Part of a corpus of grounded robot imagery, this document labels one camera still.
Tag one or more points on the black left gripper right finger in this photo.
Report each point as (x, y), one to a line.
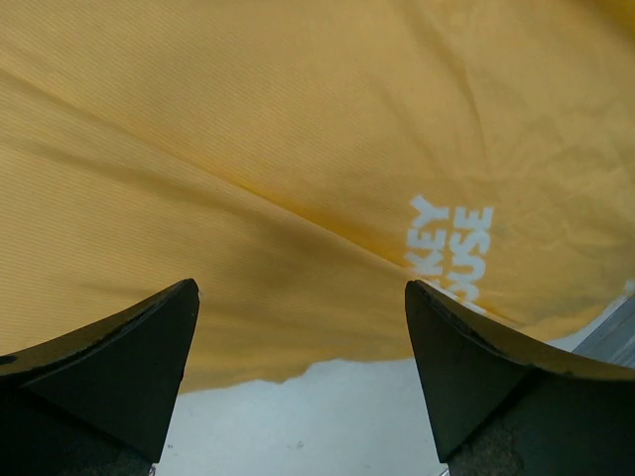
(503, 403)

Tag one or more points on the aluminium front rail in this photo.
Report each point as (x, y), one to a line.
(612, 340)

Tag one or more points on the yellow Mickey Mouse pillowcase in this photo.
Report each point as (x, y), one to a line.
(303, 160)

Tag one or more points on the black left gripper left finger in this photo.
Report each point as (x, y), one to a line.
(99, 400)

